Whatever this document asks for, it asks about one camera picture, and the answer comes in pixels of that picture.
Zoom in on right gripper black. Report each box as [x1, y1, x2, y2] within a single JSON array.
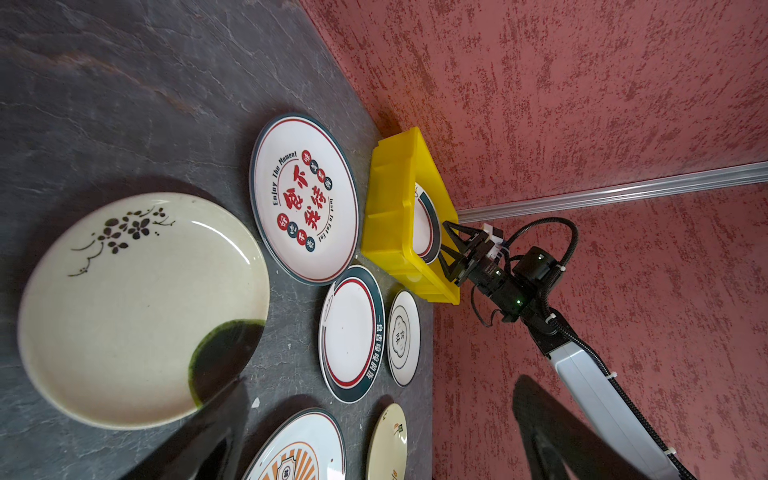
[[438, 220, 646, 479]]

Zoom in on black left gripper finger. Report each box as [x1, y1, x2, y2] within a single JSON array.
[[123, 379, 250, 479]]

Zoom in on green red rim plate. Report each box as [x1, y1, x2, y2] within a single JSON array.
[[412, 183, 442, 264]]

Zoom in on cream plate green patch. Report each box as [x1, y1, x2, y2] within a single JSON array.
[[17, 192, 270, 430]]

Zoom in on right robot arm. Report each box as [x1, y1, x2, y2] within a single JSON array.
[[438, 217, 693, 479]]

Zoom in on yellow plastic bin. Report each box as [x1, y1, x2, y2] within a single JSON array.
[[361, 127, 460, 305]]

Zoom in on white plate flower outline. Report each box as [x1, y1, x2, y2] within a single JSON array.
[[386, 289, 421, 387]]

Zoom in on orange sunburst plate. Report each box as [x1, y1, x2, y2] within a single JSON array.
[[243, 408, 347, 479]]

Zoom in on green rim plate centre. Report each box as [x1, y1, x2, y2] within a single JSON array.
[[318, 265, 386, 404]]

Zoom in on cream plate small flowers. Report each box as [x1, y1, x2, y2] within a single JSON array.
[[366, 403, 408, 480]]

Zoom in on white plate red characters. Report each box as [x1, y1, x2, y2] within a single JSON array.
[[249, 113, 361, 285]]

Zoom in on black corrugated cable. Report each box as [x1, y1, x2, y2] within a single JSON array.
[[467, 217, 697, 480]]

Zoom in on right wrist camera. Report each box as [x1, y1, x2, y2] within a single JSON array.
[[482, 223, 505, 256]]

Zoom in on aluminium corner post right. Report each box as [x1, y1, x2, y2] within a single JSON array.
[[458, 161, 767, 223]]

